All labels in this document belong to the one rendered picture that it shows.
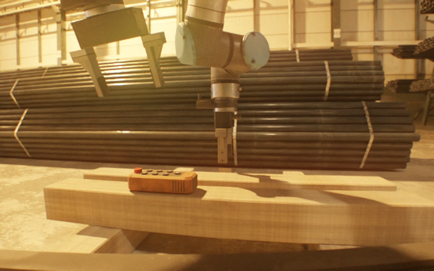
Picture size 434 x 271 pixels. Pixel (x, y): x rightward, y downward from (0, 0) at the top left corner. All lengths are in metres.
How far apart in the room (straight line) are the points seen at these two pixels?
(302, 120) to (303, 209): 1.11
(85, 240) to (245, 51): 0.60
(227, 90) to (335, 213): 0.43
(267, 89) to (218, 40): 1.21
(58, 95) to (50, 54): 11.31
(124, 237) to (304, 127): 1.27
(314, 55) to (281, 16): 7.56
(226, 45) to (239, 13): 9.36
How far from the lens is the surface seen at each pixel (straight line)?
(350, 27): 10.22
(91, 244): 0.63
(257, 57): 0.58
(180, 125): 1.65
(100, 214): 0.69
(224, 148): 0.64
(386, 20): 10.83
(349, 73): 1.85
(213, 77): 0.69
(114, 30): 0.48
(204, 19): 0.52
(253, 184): 0.68
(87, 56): 0.53
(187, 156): 1.72
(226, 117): 0.64
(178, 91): 1.82
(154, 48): 0.47
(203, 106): 0.69
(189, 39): 0.51
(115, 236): 0.66
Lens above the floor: 0.39
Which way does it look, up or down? 5 degrees down
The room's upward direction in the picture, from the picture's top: straight up
